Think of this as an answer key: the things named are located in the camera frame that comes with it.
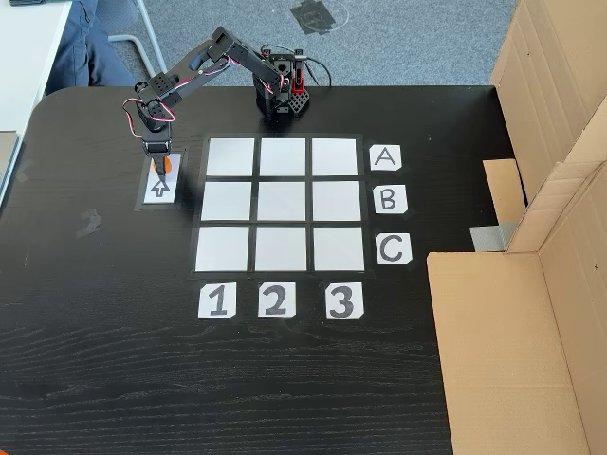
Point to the round orange token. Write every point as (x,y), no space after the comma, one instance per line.
(168,166)

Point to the white nine-square grid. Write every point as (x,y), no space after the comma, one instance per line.
(280,204)

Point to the white arrow paper sheet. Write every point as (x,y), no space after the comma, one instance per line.
(161,192)

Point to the clear tape scraps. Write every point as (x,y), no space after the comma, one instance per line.
(90,223)

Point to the person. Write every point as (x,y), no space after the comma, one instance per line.
(90,52)

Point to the clear tape scrap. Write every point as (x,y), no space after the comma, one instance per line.
(24,170)

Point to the white side table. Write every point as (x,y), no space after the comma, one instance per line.
(23,57)

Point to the black red table clamp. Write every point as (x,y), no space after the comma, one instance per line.
(298,71)

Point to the paper sheet number 1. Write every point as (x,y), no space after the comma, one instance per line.
(217,300)

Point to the paper sheet number 2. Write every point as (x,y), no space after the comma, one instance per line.
(276,298)

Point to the black floor tape patch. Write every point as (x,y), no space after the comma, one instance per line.
(313,16)

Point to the paper sheet letter A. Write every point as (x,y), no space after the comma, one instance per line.
(385,158)

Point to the paper sheet letter B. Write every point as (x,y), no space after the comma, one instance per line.
(390,199)

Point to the paper sheet number 3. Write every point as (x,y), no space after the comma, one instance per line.
(344,300)

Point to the paper sheet letter C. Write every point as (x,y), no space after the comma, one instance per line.
(393,249)

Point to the grey tape strip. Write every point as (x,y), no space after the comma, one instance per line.
(491,237)

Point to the brown cardboard box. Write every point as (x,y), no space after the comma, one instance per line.
(498,355)
(545,71)

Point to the white metal frame leg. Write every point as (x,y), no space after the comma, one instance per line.
(152,47)

